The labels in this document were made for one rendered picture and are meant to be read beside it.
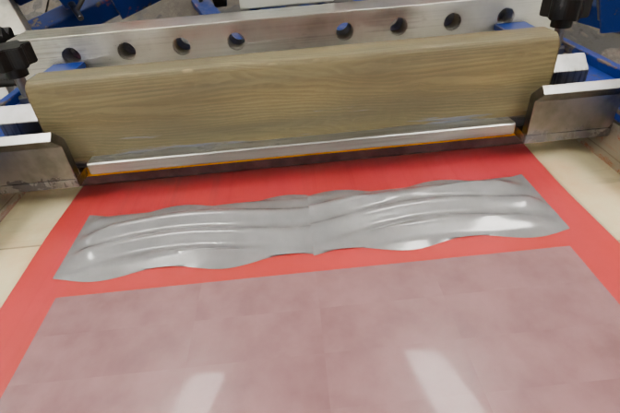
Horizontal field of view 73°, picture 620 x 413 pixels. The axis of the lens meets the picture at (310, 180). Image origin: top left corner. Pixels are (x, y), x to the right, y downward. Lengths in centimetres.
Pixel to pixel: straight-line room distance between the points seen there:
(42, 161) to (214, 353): 21
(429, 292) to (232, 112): 20
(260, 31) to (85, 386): 42
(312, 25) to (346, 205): 29
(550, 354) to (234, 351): 17
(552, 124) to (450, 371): 23
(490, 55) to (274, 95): 17
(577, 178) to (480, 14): 28
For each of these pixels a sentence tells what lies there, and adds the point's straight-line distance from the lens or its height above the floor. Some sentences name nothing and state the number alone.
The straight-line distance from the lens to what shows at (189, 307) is 28.
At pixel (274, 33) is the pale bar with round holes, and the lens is 55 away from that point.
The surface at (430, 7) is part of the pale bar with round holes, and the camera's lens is 58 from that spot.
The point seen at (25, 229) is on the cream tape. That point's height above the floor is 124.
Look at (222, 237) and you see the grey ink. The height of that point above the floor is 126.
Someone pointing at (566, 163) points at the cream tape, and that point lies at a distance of 42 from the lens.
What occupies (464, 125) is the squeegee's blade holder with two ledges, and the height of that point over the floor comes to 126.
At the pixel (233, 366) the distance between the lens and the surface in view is 25.
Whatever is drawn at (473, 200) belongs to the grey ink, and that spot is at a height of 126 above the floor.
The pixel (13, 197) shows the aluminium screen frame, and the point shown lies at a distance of 45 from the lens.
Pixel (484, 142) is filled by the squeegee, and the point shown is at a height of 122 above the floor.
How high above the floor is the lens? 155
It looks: 66 degrees down
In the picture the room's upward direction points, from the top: 3 degrees counter-clockwise
